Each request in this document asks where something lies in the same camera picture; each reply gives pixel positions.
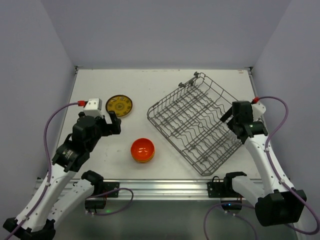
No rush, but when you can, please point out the yellow patterned plate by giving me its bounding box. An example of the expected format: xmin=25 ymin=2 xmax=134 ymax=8
xmin=105 ymin=94 xmax=133 ymax=118

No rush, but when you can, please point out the orange bowl back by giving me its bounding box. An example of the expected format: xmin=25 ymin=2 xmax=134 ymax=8
xmin=130 ymin=138 xmax=156 ymax=159

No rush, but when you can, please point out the orange bowl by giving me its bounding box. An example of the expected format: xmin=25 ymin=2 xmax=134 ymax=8
xmin=130 ymin=138 xmax=156 ymax=159
xmin=134 ymin=159 xmax=152 ymax=164

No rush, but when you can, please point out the grey wire dish rack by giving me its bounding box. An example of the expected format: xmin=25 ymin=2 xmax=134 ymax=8
xmin=146 ymin=71 xmax=266 ymax=177

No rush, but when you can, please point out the orange bowl front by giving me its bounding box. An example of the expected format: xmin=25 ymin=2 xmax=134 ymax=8
xmin=134 ymin=159 xmax=152 ymax=164

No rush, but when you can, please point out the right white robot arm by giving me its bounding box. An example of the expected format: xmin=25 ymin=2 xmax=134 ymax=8
xmin=220 ymin=101 xmax=307 ymax=227

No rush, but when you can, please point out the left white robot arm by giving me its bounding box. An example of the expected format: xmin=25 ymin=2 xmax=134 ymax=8
xmin=3 ymin=110 xmax=121 ymax=240

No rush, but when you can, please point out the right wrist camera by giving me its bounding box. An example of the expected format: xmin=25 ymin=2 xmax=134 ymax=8
xmin=251 ymin=101 xmax=266 ymax=121

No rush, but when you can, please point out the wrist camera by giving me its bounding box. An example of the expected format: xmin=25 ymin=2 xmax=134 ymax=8
xmin=83 ymin=98 xmax=103 ymax=118
xmin=251 ymin=101 xmax=266 ymax=121

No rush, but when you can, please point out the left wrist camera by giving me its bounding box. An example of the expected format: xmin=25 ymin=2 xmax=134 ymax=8
xmin=83 ymin=98 xmax=103 ymax=118

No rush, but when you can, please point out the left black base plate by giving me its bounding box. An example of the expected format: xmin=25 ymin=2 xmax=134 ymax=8
xmin=99 ymin=181 xmax=120 ymax=198

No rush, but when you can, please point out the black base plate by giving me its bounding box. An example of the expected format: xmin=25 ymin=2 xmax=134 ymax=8
xmin=99 ymin=181 xmax=120 ymax=198
xmin=206 ymin=181 xmax=240 ymax=198

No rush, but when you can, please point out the aluminium mounting rail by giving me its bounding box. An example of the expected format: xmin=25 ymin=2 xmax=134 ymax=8
xmin=31 ymin=177 xmax=297 ymax=201

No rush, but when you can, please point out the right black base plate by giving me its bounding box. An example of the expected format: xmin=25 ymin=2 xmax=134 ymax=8
xmin=206 ymin=181 xmax=240 ymax=198

